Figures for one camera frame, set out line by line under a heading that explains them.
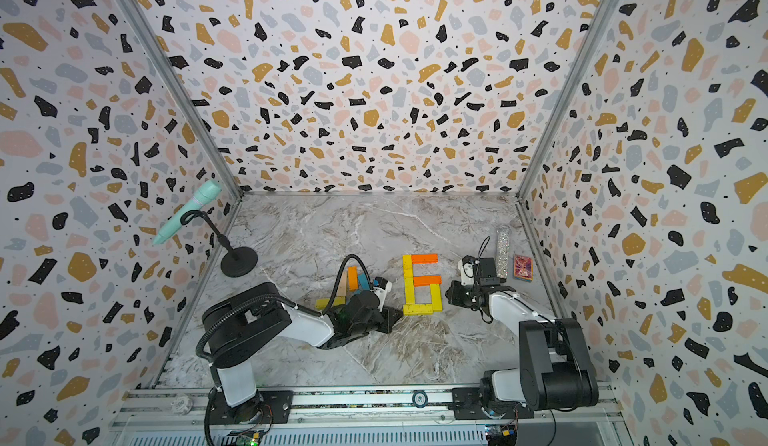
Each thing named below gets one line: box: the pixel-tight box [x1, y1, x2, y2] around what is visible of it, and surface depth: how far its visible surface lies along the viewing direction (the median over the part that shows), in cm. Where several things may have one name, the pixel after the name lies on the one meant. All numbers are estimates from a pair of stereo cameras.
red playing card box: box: [513, 254, 534, 283], surface depth 102 cm
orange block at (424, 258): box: [411, 254, 439, 264], surface depth 105 cm
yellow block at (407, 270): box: [402, 254, 414, 287], surface depth 101 cm
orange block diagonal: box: [413, 275, 442, 287], surface depth 99 cm
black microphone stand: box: [180, 210, 258, 277], surface depth 101 cm
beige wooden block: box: [336, 278, 347, 297], surface depth 97 cm
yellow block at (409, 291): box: [405, 278, 415, 305], surface depth 97 cm
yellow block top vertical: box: [403, 304, 433, 315], surface depth 92 cm
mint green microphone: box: [152, 180, 222, 245], surface depth 78 cm
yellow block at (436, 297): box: [430, 283, 443, 312], surface depth 95 cm
